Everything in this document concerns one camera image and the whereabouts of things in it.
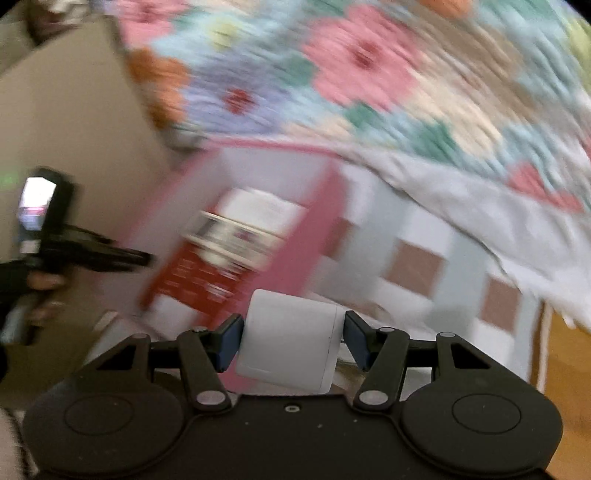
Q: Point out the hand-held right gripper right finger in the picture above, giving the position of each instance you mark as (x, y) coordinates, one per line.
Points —
(355, 344)

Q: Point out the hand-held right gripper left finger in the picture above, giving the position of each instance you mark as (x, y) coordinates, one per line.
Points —
(228, 344)

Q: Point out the person's left hand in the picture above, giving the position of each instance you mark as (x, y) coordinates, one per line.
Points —
(44, 280)

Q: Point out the floral quilt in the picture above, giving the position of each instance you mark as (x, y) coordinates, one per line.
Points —
(369, 55)

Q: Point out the white bed skirt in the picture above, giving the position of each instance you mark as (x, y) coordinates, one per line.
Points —
(508, 230)

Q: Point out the large white charger plug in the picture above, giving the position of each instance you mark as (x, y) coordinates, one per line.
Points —
(291, 341)

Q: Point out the red booklet in box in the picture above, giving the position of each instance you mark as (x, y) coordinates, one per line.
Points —
(194, 281)

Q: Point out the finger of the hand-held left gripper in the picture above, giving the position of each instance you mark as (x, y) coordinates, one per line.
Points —
(131, 257)

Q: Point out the white fuzzy cloth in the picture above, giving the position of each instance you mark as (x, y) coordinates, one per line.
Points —
(11, 443)

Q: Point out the checkered rug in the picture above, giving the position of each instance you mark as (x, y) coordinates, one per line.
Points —
(415, 267)

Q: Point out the pink cardboard box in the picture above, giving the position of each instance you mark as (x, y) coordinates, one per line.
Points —
(295, 258)

